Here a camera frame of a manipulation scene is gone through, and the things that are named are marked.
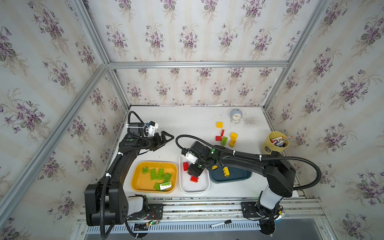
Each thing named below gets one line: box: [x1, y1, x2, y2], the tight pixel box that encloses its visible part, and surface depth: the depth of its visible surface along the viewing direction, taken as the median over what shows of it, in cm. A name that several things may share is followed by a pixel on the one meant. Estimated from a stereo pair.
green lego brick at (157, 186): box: [154, 182, 161, 191], surface depth 82 cm
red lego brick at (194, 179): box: [190, 175, 199, 183], surface depth 84 cm
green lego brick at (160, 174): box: [157, 168, 165, 180], surface depth 86 cm
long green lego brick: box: [150, 168, 157, 181], surface depth 87 cm
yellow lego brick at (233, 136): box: [229, 132, 239, 142], surface depth 103 cm
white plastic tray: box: [179, 155, 211, 194], surface depth 85 cm
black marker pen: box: [210, 219, 232, 228], surface depth 72 cm
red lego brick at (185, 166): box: [183, 162, 190, 172], surface depth 88 cm
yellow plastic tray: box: [131, 161, 178, 194], surface depth 85 cm
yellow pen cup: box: [262, 131, 290, 155], surface depth 88 cm
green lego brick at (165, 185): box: [160, 181, 172, 191], surface depth 81 cm
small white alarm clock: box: [230, 108, 243, 124], surface depth 110 cm
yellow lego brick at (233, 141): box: [228, 136, 238, 148], surface depth 100 cm
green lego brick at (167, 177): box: [163, 173, 172, 182], surface depth 84 cm
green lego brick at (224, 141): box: [221, 136, 228, 146], surface depth 102 cm
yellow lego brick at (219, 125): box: [216, 122, 224, 129], surface depth 110 cm
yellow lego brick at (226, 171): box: [223, 166, 230, 177], surface depth 86 cm
